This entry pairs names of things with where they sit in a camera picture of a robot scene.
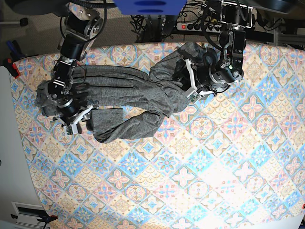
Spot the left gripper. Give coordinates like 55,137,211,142
172,59,231,97

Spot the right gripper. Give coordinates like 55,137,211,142
53,97,99,127

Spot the grey t-shirt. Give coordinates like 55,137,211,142
35,42,219,144

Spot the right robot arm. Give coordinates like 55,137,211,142
46,0,107,135

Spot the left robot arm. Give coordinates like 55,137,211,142
173,0,253,102

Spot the white power strip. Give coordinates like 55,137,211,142
176,22,221,33

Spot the red black clamp left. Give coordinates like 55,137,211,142
2,58,20,79

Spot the patterned tablecloth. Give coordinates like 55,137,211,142
10,43,305,229

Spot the blue black clamp bottom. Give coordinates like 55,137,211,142
10,214,58,227

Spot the white floor vent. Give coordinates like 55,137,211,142
11,202,47,228

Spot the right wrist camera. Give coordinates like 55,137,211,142
63,124,81,135

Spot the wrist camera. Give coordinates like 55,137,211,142
63,124,81,135
187,91,201,104

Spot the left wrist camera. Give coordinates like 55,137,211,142
187,91,201,104

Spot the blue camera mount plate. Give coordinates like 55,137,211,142
114,0,187,15

